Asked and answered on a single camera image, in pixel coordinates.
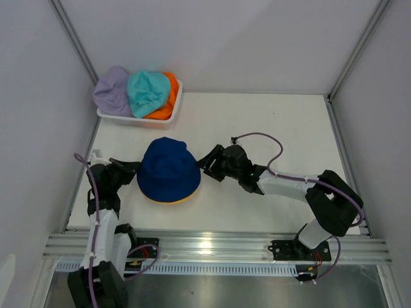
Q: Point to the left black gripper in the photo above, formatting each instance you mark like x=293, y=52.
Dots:
x=129, y=169

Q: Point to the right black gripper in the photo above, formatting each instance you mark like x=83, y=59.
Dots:
x=205, y=162

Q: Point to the yellow bucket hat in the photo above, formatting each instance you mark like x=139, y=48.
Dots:
x=168, y=196

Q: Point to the dark blue bucket hat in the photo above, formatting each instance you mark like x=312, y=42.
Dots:
x=168, y=165

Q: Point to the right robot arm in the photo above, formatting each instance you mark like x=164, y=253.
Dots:
x=335, y=206

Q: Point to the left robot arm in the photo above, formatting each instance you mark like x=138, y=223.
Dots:
x=99, y=281

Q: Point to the white plastic bin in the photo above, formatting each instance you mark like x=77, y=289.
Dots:
x=146, y=123

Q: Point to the orange bucket hat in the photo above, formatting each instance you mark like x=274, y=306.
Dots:
x=165, y=112

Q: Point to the lavender bucket hat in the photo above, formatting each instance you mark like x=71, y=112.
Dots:
x=110, y=93

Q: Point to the teal bucket hat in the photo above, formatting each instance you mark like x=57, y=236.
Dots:
x=147, y=92

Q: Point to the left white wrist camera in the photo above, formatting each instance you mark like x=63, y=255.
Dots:
x=96, y=157

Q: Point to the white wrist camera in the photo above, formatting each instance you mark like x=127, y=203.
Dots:
x=96, y=157
x=235, y=142

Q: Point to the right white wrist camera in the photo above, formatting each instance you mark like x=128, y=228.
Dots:
x=235, y=142

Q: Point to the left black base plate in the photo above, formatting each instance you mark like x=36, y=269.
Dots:
x=147, y=251

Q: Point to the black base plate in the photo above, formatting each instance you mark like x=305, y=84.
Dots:
x=293, y=250
x=147, y=251

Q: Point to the white slotted cable duct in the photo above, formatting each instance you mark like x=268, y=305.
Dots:
x=262, y=270

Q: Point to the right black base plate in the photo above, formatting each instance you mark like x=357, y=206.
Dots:
x=293, y=250

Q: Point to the right aluminium table rail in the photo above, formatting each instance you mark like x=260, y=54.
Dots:
x=341, y=145

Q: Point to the aluminium mounting rail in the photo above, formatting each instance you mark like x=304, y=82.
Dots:
x=224, y=247

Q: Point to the left aluminium frame post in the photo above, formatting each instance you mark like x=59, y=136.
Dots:
x=68, y=28

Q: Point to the aluminium frame post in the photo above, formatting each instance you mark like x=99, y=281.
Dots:
x=68, y=28
x=365, y=37

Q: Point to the right aluminium frame post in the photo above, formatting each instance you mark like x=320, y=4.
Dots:
x=365, y=37

